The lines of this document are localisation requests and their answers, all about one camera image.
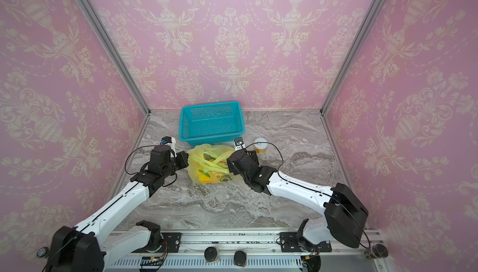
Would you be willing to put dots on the black knob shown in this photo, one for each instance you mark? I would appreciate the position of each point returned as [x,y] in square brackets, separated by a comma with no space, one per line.
[240,258]
[211,254]

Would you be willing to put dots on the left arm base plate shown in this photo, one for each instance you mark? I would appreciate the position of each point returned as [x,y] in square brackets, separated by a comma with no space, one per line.
[169,242]

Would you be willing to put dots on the left corner aluminium post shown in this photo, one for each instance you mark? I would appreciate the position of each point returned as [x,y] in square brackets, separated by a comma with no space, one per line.
[100,31]

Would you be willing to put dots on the purple bottle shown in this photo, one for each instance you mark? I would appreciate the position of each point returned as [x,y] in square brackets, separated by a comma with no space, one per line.
[43,252]

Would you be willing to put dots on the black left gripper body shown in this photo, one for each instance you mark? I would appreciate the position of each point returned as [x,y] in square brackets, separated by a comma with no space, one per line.
[180,160]

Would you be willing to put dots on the aluminium front rail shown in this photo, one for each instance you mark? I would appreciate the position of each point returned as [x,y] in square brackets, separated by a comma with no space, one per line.
[263,255]

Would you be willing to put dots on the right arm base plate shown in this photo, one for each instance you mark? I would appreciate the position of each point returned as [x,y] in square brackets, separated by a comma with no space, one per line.
[291,242]

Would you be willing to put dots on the yellow plastic bag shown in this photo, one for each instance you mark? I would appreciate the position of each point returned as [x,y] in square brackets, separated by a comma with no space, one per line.
[207,164]

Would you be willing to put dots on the corner aluminium post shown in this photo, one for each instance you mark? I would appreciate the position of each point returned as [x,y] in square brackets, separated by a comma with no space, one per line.
[100,31]
[362,33]

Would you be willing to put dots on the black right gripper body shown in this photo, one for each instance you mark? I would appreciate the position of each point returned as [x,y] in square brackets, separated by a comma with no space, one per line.
[234,162]

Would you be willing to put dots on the black knob left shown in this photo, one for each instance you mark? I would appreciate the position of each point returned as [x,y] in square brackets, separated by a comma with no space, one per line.
[211,254]

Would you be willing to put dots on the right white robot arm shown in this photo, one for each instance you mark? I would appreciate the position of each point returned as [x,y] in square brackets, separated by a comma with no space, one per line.
[342,215]

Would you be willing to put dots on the teal plastic basket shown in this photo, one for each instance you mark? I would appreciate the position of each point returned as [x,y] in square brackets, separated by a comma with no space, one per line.
[211,123]

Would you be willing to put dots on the dark jar right corner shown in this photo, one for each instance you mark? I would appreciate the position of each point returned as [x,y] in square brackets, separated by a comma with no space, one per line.
[375,252]

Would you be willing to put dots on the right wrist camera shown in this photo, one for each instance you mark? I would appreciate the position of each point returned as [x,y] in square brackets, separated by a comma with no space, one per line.
[239,143]

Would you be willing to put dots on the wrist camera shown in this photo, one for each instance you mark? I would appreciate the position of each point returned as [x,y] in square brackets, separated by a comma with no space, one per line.
[169,141]
[239,143]

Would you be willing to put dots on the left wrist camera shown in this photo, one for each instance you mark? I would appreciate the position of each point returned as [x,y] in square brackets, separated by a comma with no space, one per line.
[169,141]

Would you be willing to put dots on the right corner aluminium post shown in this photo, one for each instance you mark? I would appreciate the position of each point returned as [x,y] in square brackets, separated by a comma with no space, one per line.
[362,33]

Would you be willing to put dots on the black knob right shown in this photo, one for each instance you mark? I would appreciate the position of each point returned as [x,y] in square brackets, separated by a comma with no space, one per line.
[240,258]

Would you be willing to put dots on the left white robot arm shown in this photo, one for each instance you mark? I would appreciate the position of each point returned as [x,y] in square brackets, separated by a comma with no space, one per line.
[90,247]

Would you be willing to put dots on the small orange-print tin can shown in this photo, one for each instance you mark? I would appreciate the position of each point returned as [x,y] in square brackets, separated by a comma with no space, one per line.
[260,145]

